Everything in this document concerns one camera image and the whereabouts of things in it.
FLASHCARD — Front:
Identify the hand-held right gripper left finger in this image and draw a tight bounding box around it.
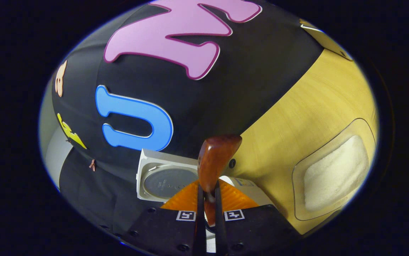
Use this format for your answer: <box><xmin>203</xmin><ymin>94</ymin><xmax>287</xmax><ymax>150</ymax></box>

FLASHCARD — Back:
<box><xmin>123</xmin><ymin>180</ymin><xmax>206</xmax><ymax>256</ymax></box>

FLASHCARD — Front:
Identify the white rice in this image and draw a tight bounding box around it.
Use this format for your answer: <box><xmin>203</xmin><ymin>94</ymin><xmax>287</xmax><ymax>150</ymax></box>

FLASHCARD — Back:
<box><xmin>303</xmin><ymin>135</ymin><xmax>370</xmax><ymax>213</ymax></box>

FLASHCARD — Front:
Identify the brown wooden spoon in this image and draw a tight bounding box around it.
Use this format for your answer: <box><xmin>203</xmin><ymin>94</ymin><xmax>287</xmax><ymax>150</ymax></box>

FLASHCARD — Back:
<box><xmin>197</xmin><ymin>134</ymin><xmax>243</xmax><ymax>226</ymax></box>

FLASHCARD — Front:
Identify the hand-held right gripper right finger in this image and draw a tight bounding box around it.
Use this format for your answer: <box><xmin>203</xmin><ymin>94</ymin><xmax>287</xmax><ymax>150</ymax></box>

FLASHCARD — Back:
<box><xmin>213</xmin><ymin>180</ymin><xmax>301</xmax><ymax>256</ymax></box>

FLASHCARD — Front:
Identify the white toaster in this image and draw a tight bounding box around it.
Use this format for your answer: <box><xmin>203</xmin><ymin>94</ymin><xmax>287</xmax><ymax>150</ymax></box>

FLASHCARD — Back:
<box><xmin>299</xmin><ymin>18</ymin><xmax>354</xmax><ymax>62</ymax></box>

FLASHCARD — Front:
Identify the white rice cooker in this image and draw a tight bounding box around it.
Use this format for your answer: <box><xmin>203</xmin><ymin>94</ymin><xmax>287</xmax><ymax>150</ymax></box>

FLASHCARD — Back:
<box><xmin>136</xmin><ymin>149</ymin><xmax>274</xmax><ymax>254</ymax></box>

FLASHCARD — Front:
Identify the clear plastic rice box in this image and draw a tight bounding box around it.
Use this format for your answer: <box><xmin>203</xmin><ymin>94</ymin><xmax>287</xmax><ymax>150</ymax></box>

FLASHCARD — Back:
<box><xmin>292</xmin><ymin>118</ymin><xmax>377</xmax><ymax>221</ymax></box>

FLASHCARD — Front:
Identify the black backdrop cloth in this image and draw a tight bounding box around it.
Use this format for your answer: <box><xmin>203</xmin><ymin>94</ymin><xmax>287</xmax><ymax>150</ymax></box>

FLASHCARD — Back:
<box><xmin>39</xmin><ymin>0</ymin><xmax>325</xmax><ymax>236</ymax></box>

